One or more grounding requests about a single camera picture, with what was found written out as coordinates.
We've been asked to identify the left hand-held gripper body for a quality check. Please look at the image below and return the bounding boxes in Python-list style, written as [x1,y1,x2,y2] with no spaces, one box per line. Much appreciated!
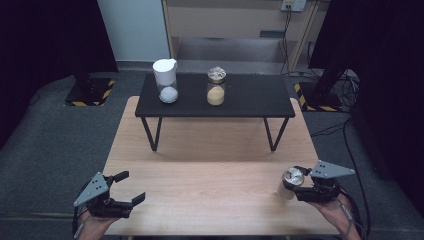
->
[73,171,134,219]

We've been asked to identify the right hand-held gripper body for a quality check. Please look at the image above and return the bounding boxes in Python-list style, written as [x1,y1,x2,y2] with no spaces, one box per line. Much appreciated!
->
[294,160,356,204]

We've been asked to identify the glass jar with beige contents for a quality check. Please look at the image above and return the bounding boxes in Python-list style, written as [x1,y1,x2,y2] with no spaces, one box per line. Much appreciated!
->
[276,166,306,201]

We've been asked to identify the black metal shelf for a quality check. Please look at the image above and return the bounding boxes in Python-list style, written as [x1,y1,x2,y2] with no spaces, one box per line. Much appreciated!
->
[134,73,297,153]

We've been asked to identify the jar with white lid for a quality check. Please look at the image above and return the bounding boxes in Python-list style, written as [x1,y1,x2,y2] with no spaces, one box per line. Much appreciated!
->
[152,58,179,104]

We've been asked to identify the glass jar with yellow grains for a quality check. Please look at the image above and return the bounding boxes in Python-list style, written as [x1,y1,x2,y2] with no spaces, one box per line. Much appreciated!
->
[206,66,227,107]

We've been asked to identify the person's right hand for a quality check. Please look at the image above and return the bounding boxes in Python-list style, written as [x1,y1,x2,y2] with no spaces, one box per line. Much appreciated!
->
[308,195,353,230]

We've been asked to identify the person's left hand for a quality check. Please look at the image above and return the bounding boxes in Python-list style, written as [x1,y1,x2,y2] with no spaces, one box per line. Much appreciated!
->
[78,211,119,240]

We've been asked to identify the black stand with striped base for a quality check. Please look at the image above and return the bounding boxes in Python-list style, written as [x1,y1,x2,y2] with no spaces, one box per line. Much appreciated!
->
[293,66,344,113]
[63,66,116,108]

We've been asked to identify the black curtain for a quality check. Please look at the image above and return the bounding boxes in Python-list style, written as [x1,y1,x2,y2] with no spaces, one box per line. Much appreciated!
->
[308,0,424,208]
[0,0,118,149]

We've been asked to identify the dark flat panel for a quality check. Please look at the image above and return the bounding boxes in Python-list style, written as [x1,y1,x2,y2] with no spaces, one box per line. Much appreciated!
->
[259,30,286,39]

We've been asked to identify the right hand-held gripper cable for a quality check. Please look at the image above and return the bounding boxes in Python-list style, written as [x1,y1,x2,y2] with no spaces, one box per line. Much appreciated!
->
[336,189,365,240]

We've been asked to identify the hand-held gripper cable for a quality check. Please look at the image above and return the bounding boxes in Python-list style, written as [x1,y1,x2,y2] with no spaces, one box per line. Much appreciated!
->
[71,199,85,240]
[336,189,365,240]

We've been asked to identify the left hand-held gripper cable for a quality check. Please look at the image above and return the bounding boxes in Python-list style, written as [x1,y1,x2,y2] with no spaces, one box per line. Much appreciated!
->
[71,199,85,240]

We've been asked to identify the long black floor cable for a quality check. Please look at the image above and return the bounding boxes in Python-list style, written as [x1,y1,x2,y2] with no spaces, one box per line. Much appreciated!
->
[342,116,372,239]

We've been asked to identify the black power cable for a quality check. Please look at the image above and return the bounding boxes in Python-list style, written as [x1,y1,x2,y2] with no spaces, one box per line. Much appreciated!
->
[280,8,293,76]

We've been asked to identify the white wall socket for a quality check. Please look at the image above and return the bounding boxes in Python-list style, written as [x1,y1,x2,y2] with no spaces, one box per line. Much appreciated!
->
[280,0,307,13]

